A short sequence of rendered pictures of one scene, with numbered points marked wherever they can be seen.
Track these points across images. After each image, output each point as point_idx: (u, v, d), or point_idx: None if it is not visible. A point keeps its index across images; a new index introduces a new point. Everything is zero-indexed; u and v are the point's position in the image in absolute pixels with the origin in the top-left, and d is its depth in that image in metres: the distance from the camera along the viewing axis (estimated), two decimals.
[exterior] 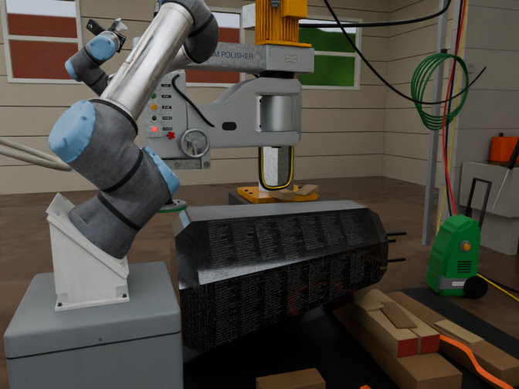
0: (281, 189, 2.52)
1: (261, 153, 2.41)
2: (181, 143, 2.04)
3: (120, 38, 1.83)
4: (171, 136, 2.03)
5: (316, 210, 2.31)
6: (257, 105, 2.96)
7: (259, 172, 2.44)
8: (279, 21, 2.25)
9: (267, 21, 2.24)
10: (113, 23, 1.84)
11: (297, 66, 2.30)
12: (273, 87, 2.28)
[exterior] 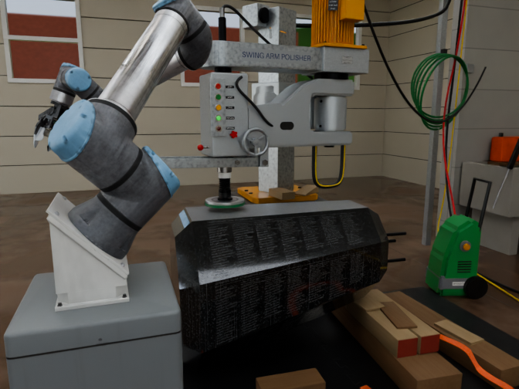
0: (333, 187, 2.58)
1: (315, 153, 2.48)
2: (243, 141, 2.14)
3: None
4: (234, 136, 2.13)
5: (316, 210, 2.31)
6: None
7: (312, 170, 2.51)
8: (337, 24, 2.31)
9: (324, 24, 2.31)
10: None
11: (353, 67, 2.36)
12: (329, 88, 2.35)
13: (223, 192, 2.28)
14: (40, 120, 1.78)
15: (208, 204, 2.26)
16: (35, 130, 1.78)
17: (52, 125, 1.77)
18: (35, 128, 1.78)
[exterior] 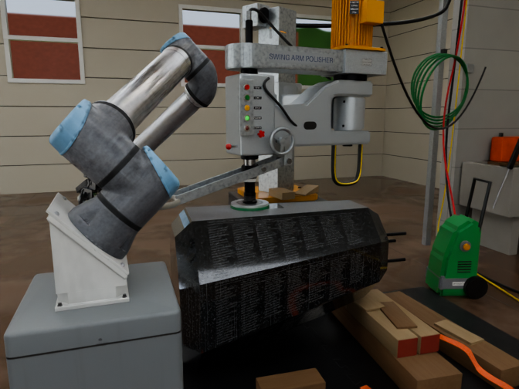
0: (351, 185, 2.67)
1: (334, 151, 2.56)
2: (270, 140, 2.21)
3: (100, 188, 1.90)
4: (262, 135, 2.20)
5: (316, 210, 2.31)
6: None
7: (331, 169, 2.59)
8: (357, 27, 2.40)
9: (345, 27, 2.39)
10: None
11: (372, 69, 2.45)
12: (349, 89, 2.43)
13: (249, 195, 2.35)
14: (80, 194, 1.88)
15: None
16: None
17: (93, 197, 1.86)
18: (78, 204, 1.88)
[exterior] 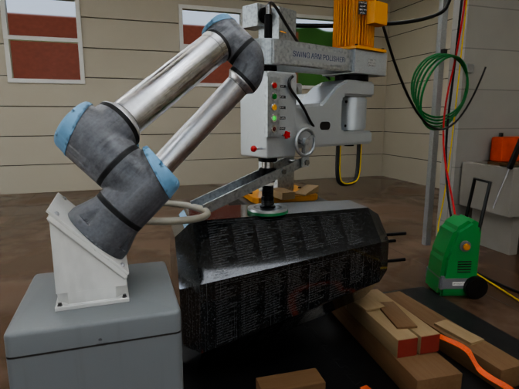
0: (351, 184, 2.68)
1: (340, 151, 2.55)
2: (296, 141, 2.11)
3: None
4: (288, 136, 2.09)
5: (316, 210, 2.31)
6: None
7: (336, 169, 2.58)
8: (362, 27, 2.41)
9: (352, 27, 2.39)
10: None
11: (375, 70, 2.49)
12: (356, 89, 2.44)
13: (269, 200, 2.23)
14: None
15: None
16: None
17: None
18: None
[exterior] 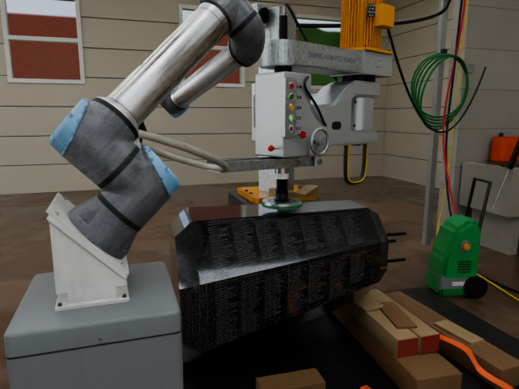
0: (358, 183, 2.74)
1: (347, 150, 2.60)
2: (312, 141, 2.15)
3: None
4: (303, 136, 2.12)
5: (316, 210, 2.31)
6: None
7: (344, 168, 2.63)
8: (370, 29, 2.47)
9: (361, 28, 2.44)
10: None
11: (382, 71, 2.55)
12: (364, 89, 2.50)
13: (283, 193, 2.25)
14: None
15: (286, 206, 2.19)
16: None
17: None
18: None
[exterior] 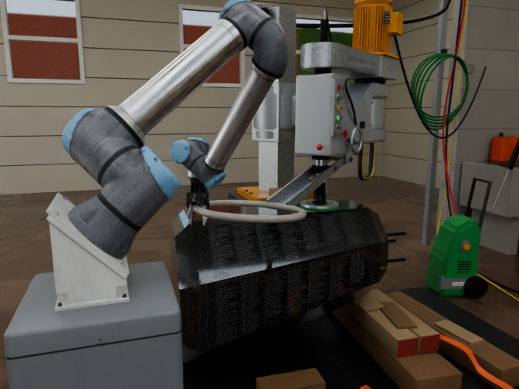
0: (368, 179, 2.92)
1: (362, 149, 2.77)
2: (352, 140, 2.26)
3: (201, 193, 1.81)
4: (347, 135, 2.23)
5: None
6: (284, 105, 2.90)
7: (359, 165, 2.79)
8: (383, 35, 2.65)
9: (376, 35, 2.61)
10: (209, 204, 1.86)
11: (391, 74, 2.75)
12: (379, 91, 2.68)
13: (323, 196, 2.35)
14: (188, 197, 1.86)
15: (305, 207, 2.32)
16: (187, 208, 1.87)
17: (189, 201, 1.80)
18: (187, 207, 1.87)
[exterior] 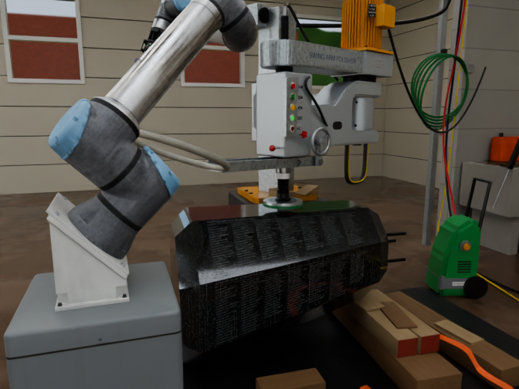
0: (359, 183, 2.75)
1: (348, 150, 2.61)
2: (313, 141, 2.16)
3: None
4: (305, 136, 2.13)
5: (316, 210, 2.31)
6: None
7: (345, 168, 2.64)
8: (371, 29, 2.47)
9: (361, 29, 2.45)
10: None
11: (383, 71, 2.56)
12: (365, 89, 2.50)
13: (285, 193, 2.26)
14: None
15: None
16: None
17: (144, 47, 1.85)
18: None
